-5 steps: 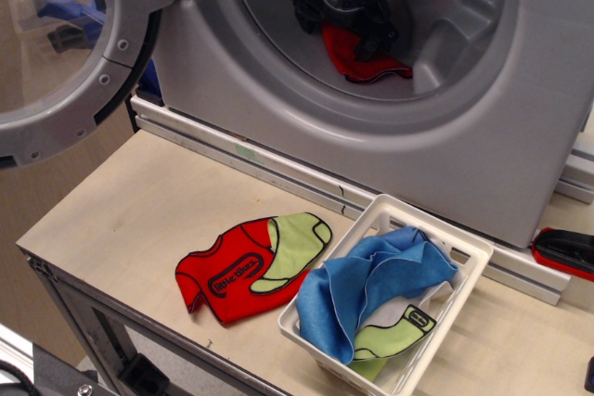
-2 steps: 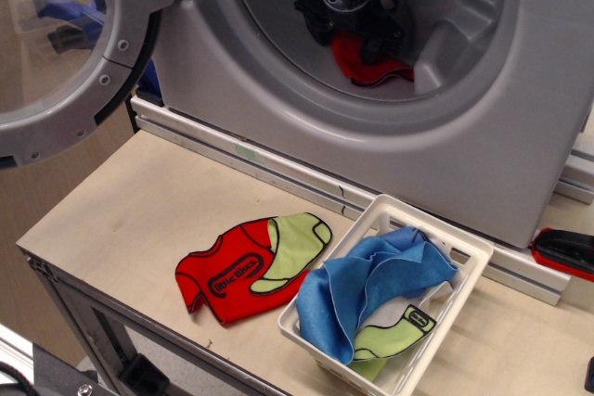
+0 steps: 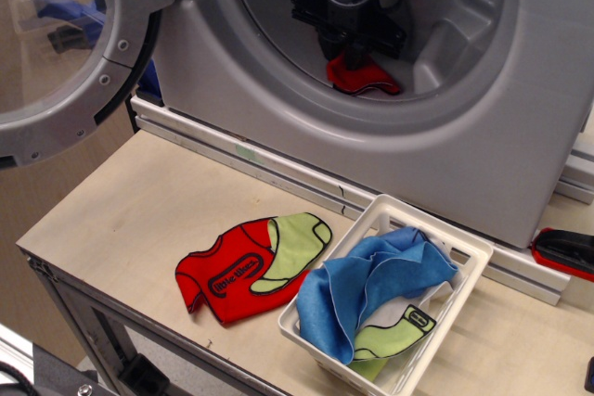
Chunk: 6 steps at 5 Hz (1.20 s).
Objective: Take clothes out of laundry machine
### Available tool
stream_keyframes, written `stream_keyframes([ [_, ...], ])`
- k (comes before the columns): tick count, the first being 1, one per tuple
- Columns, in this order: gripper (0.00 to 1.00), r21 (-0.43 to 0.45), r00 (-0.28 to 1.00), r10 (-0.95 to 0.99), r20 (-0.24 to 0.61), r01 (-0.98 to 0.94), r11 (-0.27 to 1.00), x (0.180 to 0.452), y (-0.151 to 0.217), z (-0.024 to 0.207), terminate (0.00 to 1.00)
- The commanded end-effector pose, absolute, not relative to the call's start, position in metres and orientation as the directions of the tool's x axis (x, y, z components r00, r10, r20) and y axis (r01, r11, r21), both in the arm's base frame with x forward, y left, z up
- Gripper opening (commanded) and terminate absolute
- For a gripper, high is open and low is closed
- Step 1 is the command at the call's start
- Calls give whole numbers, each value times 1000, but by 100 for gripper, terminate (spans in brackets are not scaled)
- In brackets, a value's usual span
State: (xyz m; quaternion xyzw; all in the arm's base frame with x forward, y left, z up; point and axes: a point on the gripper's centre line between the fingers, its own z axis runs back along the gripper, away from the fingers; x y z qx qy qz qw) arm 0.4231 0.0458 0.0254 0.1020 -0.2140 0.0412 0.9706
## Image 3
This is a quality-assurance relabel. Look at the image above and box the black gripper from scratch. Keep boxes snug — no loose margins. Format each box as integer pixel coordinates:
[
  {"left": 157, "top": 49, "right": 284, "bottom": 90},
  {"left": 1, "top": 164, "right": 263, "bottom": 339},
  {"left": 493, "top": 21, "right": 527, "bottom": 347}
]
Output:
[{"left": 291, "top": 0, "right": 407, "bottom": 70}]

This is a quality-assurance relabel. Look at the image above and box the red cloth with black trim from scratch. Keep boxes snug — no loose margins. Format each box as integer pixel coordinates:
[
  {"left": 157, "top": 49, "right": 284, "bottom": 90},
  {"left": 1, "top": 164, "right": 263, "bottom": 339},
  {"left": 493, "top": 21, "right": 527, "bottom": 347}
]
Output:
[{"left": 326, "top": 52, "right": 401, "bottom": 96}]

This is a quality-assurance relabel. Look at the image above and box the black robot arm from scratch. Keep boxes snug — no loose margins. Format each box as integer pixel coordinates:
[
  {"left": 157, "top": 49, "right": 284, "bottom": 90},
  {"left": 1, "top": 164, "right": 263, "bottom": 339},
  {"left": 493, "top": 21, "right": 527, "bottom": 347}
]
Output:
[{"left": 291, "top": 0, "right": 407, "bottom": 70}]

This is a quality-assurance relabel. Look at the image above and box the grey toy washing machine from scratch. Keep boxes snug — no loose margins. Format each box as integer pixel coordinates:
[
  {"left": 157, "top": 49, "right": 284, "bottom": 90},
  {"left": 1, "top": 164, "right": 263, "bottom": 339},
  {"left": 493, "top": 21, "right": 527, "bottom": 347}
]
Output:
[{"left": 154, "top": 0, "right": 593, "bottom": 247}]

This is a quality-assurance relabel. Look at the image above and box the green toy sock cloth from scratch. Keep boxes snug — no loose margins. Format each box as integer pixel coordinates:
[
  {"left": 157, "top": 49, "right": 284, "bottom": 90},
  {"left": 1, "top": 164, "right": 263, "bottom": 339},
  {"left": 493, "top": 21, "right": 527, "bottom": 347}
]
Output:
[{"left": 250, "top": 212, "right": 332, "bottom": 295}]

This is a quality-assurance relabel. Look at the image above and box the blue cloth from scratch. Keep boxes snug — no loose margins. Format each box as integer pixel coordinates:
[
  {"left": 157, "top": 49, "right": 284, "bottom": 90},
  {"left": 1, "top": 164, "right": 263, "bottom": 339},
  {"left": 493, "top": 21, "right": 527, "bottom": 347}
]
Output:
[{"left": 295, "top": 226, "right": 460, "bottom": 365}]

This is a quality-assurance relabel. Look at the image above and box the red toy shirt cloth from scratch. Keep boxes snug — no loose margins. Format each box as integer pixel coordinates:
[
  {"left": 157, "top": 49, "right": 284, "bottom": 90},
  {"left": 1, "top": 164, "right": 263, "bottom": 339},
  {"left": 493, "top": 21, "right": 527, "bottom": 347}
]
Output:
[{"left": 174, "top": 219, "right": 308, "bottom": 324}]

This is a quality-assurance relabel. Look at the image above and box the grey round washer door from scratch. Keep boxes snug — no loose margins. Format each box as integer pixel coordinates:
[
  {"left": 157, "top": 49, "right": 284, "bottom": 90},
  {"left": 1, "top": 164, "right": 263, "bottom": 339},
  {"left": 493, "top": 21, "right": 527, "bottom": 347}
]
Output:
[{"left": 1, "top": 0, "right": 175, "bottom": 169}]

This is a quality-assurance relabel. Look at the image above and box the white cloth in basket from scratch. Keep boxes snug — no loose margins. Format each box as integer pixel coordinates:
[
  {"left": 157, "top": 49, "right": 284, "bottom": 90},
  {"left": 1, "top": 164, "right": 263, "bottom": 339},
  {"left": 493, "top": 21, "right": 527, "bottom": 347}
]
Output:
[{"left": 358, "top": 227, "right": 458, "bottom": 329}]

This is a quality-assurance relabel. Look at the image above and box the blue object behind door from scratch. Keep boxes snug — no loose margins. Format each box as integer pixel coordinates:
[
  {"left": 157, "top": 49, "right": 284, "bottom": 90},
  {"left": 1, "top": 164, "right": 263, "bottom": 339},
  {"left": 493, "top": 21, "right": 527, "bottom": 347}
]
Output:
[{"left": 35, "top": 0, "right": 161, "bottom": 100}]

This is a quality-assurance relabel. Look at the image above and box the green sock cloth in basket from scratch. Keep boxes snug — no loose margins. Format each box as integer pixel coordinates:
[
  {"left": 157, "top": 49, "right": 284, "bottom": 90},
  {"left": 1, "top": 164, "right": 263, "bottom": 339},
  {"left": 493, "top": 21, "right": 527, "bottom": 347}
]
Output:
[{"left": 349, "top": 304, "right": 437, "bottom": 381}]

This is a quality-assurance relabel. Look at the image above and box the red black clamp tool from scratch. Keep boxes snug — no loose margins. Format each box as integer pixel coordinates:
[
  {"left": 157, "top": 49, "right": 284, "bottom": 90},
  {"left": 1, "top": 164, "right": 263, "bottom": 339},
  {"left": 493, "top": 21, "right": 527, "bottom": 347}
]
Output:
[{"left": 530, "top": 228, "right": 593, "bottom": 282}]

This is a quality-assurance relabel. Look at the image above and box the white aluminium rail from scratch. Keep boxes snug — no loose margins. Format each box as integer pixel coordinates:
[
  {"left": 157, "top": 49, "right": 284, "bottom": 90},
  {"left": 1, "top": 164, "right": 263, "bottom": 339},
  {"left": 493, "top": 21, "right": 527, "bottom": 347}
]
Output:
[{"left": 127, "top": 96, "right": 571, "bottom": 306}]

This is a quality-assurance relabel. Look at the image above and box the grey table frame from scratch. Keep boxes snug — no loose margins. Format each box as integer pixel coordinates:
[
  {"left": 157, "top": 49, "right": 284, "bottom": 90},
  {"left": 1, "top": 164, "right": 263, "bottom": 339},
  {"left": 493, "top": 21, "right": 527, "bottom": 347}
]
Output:
[{"left": 21, "top": 249, "right": 286, "bottom": 395}]

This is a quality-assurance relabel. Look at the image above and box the black braided cable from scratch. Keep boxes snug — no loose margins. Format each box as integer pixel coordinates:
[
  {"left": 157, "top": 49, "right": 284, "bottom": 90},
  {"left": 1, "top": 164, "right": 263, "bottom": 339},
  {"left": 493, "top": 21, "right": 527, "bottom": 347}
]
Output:
[{"left": 0, "top": 361, "right": 36, "bottom": 396}]

